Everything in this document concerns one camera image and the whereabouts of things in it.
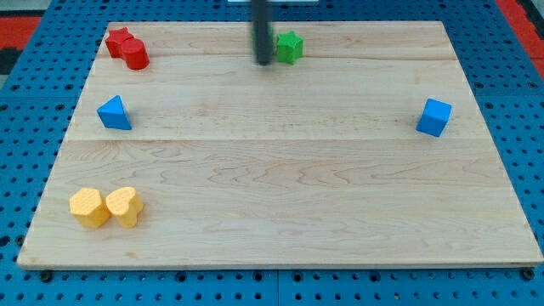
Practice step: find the blue triangle block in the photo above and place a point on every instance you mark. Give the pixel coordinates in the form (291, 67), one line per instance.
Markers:
(113, 114)

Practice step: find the blue cube block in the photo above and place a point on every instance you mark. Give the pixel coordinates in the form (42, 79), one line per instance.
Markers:
(435, 116)

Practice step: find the light wooden board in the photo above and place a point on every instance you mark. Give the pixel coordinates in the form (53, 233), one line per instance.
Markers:
(316, 165)

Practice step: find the green star block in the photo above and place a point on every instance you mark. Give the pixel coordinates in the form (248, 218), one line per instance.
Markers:
(289, 47)

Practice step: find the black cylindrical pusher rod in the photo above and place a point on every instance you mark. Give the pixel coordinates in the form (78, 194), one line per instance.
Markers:
(260, 21)

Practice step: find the yellow heart block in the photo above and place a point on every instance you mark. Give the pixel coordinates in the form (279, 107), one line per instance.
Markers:
(125, 205)

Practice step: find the red cylinder block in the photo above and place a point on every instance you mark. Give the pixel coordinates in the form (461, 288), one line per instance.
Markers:
(134, 54)

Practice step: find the yellow hexagon block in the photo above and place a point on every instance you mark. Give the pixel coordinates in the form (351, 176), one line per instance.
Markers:
(88, 207)

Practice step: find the red star block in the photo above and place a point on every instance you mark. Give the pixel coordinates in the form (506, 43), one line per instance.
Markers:
(115, 39)

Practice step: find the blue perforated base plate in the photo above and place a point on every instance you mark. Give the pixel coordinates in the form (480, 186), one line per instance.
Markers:
(42, 90)

